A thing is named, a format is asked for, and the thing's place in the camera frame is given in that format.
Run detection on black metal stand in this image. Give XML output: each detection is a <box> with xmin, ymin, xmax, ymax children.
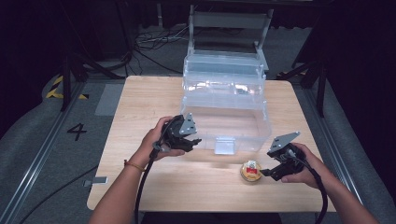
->
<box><xmin>276</xmin><ymin>58</ymin><xmax>329</xmax><ymax>119</ymax></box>
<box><xmin>59</xmin><ymin>0</ymin><xmax>126</xmax><ymax>112</ymax></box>

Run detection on yellow black floor tape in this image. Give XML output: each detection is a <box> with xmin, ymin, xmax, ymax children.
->
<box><xmin>45</xmin><ymin>75</ymin><xmax>90</xmax><ymax>101</ymax></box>

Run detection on tangle of floor cables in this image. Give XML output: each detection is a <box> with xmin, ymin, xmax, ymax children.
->
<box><xmin>125</xmin><ymin>23</ymin><xmax>191</xmax><ymax>77</ymax></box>

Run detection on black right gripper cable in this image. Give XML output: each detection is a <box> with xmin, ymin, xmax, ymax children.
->
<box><xmin>291</xmin><ymin>154</ymin><xmax>330</xmax><ymax>224</ymax></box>

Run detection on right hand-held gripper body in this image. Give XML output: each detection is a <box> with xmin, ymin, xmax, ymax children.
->
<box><xmin>268</xmin><ymin>131</ymin><xmax>306</xmax><ymax>174</ymax></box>

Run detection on small grey metal bracket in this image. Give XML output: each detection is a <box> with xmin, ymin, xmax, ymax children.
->
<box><xmin>82</xmin><ymin>175</ymin><xmax>108</xmax><ymax>189</ymax></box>

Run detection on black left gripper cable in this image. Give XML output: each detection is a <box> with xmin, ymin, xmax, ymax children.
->
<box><xmin>134</xmin><ymin>119</ymin><xmax>176</xmax><ymax>224</ymax></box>

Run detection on round yellow tin red label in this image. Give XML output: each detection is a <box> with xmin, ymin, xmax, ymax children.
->
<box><xmin>239</xmin><ymin>160</ymin><xmax>263</xmax><ymax>183</ymax></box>

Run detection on thin black floor cable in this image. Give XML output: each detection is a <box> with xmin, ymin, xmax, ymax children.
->
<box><xmin>18</xmin><ymin>165</ymin><xmax>99</xmax><ymax>224</ymax></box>

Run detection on grey metal table frame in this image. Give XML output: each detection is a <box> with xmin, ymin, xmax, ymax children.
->
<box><xmin>185</xmin><ymin>4</ymin><xmax>275</xmax><ymax>74</ymax></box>

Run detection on orange wrist bracelet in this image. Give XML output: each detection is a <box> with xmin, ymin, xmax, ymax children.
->
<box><xmin>123</xmin><ymin>159</ymin><xmax>146</xmax><ymax>173</ymax></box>

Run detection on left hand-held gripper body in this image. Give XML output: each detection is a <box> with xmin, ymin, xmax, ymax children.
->
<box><xmin>162</xmin><ymin>112</ymin><xmax>199</xmax><ymax>150</ymax></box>

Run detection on grey floor plate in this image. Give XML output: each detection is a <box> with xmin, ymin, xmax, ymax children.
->
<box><xmin>93</xmin><ymin>83</ymin><xmax>125</xmax><ymax>117</ymax></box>

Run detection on person's right hand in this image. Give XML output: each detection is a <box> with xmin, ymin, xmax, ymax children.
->
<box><xmin>280</xmin><ymin>143</ymin><xmax>337</xmax><ymax>189</ymax></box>

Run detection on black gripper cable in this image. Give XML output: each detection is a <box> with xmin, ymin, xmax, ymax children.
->
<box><xmin>291</xmin><ymin>154</ymin><xmax>330</xmax><ymax>224</ymax></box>
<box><xmin>134</xmin><ymin>119</ymin><xmax>176</xmax><ymax>224</ymax></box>

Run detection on clear plastic storage box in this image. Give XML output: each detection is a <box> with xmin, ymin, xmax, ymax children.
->
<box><xmin>180</xmin><ymin>49</ymin><xmax>273</xmax><ymax>156</ymax></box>

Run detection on person's left hand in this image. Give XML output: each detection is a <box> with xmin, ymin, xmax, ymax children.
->
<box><xmin>129</xmin><ymin>116</ymin><xmax>185</xmax><ymax>171</ymax></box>

